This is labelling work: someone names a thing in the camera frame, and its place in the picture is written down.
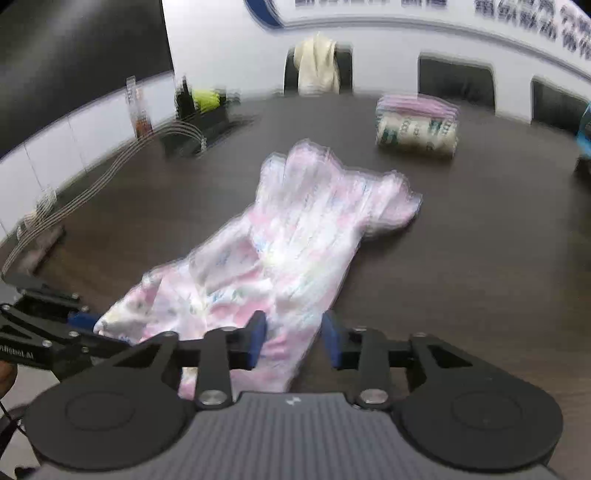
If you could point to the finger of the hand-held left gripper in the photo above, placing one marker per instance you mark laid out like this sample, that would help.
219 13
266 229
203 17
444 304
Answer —
84 321
99 346

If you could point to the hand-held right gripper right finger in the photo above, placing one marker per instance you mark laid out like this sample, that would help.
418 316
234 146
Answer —
330 341

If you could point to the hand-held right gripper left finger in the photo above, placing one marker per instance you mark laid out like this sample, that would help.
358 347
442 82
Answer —
258 341

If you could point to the pink floral dress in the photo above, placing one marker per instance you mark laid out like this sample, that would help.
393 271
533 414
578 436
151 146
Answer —
286 230

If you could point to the black table socket box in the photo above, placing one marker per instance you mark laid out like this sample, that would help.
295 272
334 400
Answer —
182 145

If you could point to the clear bottle with orange label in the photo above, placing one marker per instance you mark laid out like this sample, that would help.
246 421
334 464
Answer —
139 108

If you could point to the green floral folded cloth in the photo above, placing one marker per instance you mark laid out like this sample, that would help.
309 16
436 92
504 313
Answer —
415 136

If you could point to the yellow-green cloth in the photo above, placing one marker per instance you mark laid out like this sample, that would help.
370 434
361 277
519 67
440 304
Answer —
206 100

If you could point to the pink striped folded cloth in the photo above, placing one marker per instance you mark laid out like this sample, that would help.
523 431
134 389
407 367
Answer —
418 107

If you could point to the black office chair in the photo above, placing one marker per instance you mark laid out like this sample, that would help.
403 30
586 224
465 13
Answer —
344 69
556 106
457 85

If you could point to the cream garment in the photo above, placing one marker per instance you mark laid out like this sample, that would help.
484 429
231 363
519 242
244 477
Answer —
316 64

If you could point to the black wall screen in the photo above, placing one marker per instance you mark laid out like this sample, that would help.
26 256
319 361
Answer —
69 60

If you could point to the blue wall lettering sign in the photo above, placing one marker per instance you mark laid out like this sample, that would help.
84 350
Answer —
508 27

